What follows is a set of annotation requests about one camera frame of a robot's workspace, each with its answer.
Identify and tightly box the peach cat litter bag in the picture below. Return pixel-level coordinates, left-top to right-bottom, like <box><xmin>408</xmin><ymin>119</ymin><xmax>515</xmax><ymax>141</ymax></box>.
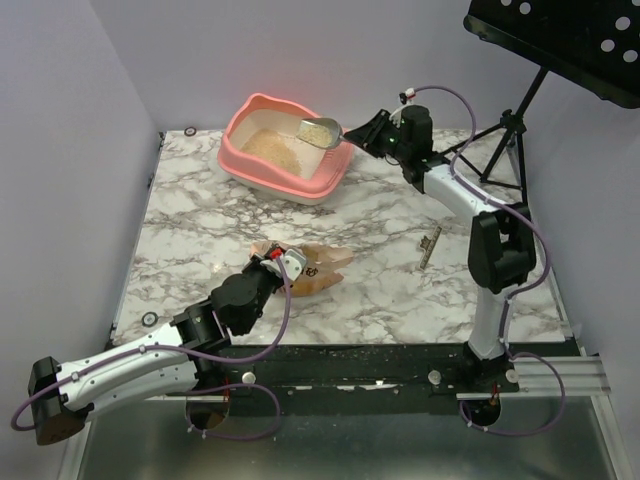
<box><xmin>279</xmin><ymin>242</ymin><xmax>354</xmax><ymax>297</ymax></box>

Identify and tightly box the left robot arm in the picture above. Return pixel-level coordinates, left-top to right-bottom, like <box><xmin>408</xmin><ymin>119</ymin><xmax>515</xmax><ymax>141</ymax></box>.
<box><xmin>25</xmin><ymin>245</ymin><xmax>306</xmax><ymax>446</ymax></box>

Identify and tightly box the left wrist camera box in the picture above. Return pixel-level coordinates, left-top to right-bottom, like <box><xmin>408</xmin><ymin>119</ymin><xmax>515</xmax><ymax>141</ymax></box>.
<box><xmin>261</xmin><ymin>246</ymin><xmax>307</xmax><ymax>282</ymax></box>

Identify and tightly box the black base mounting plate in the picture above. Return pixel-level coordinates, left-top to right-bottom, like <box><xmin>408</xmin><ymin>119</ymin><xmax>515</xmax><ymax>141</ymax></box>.
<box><xmin>102</xmin><ymin>342</ymin><xmax>586</xmax><ymax>416</ymax></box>

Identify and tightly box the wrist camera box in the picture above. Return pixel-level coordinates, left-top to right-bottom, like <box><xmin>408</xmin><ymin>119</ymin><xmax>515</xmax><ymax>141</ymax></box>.
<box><xmin>398</xmin><ymin>87</ymin><xmax>416</xmax><ymax>106</ymax></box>
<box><xmin>261</xmin><ymin>246</ymin><xmax>307</xmax><ymax>282</ymax></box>

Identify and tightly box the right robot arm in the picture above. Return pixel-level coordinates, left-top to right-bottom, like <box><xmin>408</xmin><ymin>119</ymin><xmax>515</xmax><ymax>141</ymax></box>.
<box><xmin>344</xmin><ymin>105</ymin><xmax>537</xmax><ymax>392</ymax></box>

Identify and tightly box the black music stand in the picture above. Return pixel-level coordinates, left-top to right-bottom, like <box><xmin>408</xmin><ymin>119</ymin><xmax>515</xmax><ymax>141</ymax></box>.
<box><xmin>403</xmin><ymin>0</ymin><xmax>640</xmax><ymax>246</ymax></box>

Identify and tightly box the metal litter scoop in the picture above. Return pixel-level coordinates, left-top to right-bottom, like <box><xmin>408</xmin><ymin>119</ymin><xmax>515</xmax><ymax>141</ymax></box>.
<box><xmin>295</xmin><ymin>117</ymin><xmax>346</xmax><ymax>150</ymax></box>

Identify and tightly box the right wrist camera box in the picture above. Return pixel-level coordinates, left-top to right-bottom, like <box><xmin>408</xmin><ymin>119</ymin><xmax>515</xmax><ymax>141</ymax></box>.
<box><xmin>398</xmin><ymin>87</ymin><xmax>416</xmax><ymax>106</ymax></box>

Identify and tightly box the pink and white litter box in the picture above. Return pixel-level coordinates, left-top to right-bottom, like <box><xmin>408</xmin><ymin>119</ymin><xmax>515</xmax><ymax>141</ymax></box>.
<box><xmin>217</xmin><ymin>93</ymin><xmax>354</xmax><ymax>205</ymax></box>

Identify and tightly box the aluminium frame rail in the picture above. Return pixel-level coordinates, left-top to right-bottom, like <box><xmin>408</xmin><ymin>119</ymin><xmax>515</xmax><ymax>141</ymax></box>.
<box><xmin>82</xmin><ymin>354</ymin><xmax>609</xmax><ymax>406</ymax></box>

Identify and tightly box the beige cat litter pile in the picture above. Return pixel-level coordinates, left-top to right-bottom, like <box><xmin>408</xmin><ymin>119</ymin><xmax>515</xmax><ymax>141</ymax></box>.
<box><xmin>241</xmin><ymin>129</ymin><xmax>302</xmax><ymax>176</ymax></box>

